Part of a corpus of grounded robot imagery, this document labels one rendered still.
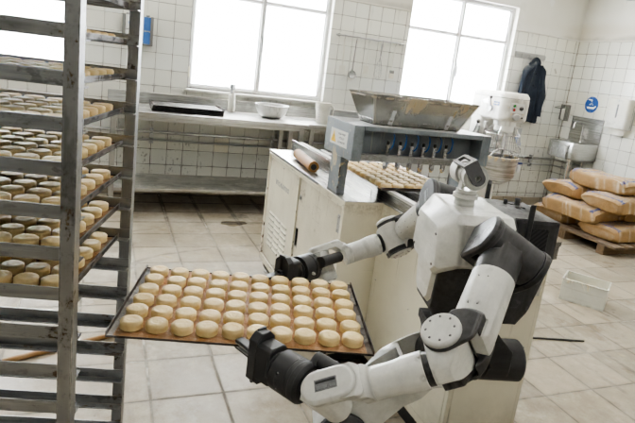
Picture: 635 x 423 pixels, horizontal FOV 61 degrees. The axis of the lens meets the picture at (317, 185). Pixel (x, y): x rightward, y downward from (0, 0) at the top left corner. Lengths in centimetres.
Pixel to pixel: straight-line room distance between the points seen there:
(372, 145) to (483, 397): 113
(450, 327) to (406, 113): 158
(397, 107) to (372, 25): 351
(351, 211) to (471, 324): 143
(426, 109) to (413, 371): 166
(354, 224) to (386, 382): 144
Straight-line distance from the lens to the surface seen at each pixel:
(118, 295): 172
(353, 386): 107
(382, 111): 244
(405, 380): 106
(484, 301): 111
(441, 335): 105
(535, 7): 711
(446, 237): 132
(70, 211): 117
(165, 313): 135
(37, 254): 126
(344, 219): 241
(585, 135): 730
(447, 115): 261
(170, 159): 545
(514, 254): 120
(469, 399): 220
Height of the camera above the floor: 140
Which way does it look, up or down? 12 degrees down
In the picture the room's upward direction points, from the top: 7 degrees clockwise
